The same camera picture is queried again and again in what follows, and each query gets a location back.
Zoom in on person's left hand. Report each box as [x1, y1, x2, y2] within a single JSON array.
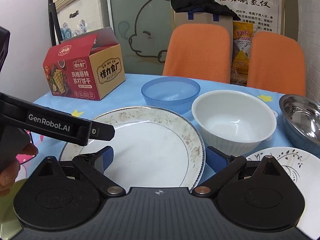
[[0, 143, 39, 197]]

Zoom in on black cloth on bag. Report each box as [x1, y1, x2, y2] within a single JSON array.
[[170, 0, 241, 21]]

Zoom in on left orange chair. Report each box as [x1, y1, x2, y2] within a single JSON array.
[[163, 23, 232, 83]]

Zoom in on wall poster chinese text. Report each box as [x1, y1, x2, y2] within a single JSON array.
[[215, 0, 285, 35]]

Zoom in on stainless steel bowl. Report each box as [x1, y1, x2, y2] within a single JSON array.
[[279, 94, 320, 157]]

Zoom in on yellow snack bag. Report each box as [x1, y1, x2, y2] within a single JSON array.
[[231, 21, 254, 86]]

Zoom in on red cracker cardboard box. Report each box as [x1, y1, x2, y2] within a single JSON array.
[[43, 27, 125, 101]]

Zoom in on right orange chair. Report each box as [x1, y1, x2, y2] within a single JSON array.
[[247, 31, 306, 96]]

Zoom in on orange chair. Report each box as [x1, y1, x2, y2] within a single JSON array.
[[247, 31, 306, 96], [163, 23, 232, 83]]

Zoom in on large floral rim plate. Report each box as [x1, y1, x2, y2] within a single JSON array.
[[59, 106, 205, 190]]

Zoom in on brown paper bag blue handles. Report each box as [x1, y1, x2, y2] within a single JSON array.
[[172, 11, 233, 53]]

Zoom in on white plate black vine pattern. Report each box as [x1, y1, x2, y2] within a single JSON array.
[[247, 147, 320, 239]]

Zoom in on blue plastic bowl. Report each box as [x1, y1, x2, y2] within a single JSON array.
[[141, 76, 201, 115]]

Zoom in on white ceramic bowl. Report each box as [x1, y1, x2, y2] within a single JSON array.
[[191, 90, 277, 156]]

